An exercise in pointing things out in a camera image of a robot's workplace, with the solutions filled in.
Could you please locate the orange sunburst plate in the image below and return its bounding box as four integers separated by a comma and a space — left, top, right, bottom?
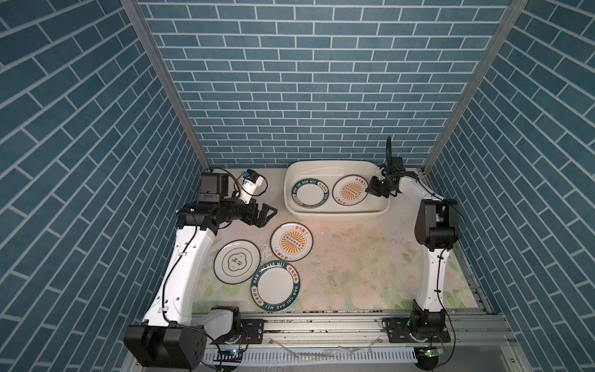
270, 223, 314, 262
333, 175, 369, 206

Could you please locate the green rim plate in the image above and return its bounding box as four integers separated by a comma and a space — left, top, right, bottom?
250, 260, 302, 312
291, 178, 329, 209

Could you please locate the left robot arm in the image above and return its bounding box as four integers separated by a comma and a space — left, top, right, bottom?
123, 168, 277, 371

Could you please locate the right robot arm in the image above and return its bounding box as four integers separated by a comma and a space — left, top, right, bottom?
367, 171, 460, 343

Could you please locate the white plastic bin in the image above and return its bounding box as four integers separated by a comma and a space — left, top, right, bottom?
283, 161, 390, 222

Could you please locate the white plate grey flower outline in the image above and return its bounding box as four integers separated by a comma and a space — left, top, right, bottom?
214, 240, 261, 285

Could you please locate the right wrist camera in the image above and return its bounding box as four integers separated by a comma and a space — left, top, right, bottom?
381, 136, 405, 184

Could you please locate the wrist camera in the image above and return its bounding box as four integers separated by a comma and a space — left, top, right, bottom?
240, 169, 269, 205
381, 136, 405, 184

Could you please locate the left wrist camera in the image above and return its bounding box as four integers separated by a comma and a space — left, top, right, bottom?
240, 169, 269, 205

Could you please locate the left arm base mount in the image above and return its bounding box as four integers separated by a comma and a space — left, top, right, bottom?
216, 319, 265, 346

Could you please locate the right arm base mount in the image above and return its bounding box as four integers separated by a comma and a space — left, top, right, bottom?
380, 317, 452, 343

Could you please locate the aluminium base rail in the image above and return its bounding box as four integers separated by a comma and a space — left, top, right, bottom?
120, 311, 533, 372

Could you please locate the right corner aluminium post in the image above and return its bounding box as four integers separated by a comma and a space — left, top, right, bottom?
421, 0, 528, 175

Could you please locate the corner aluminium post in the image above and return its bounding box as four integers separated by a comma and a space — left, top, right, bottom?
421, 0, 528, 175
121, 0, 211, 169

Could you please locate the left corner aluminium post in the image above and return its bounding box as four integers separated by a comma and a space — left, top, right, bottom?
121, 0, 211, 169

